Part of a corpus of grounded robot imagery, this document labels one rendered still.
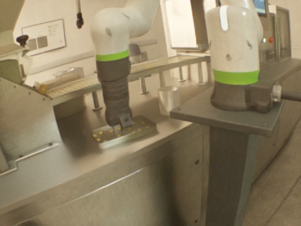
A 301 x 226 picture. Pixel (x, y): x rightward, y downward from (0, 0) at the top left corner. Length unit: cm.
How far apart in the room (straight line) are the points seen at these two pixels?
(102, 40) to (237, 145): 42
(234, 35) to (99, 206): 58
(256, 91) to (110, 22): 38
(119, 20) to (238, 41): 28
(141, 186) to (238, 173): 31
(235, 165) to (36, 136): 64
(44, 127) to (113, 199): 34
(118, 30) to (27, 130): 45
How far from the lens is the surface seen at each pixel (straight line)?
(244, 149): 56
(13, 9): 79
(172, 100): 82
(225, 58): 50
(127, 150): 64
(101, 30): 54
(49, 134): 79
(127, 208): 73
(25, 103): 75
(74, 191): 60
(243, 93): 51
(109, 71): 56
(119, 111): 63
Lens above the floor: 111
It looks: 20 degrees down
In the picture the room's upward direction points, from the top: 8 degrees counter-clockwise
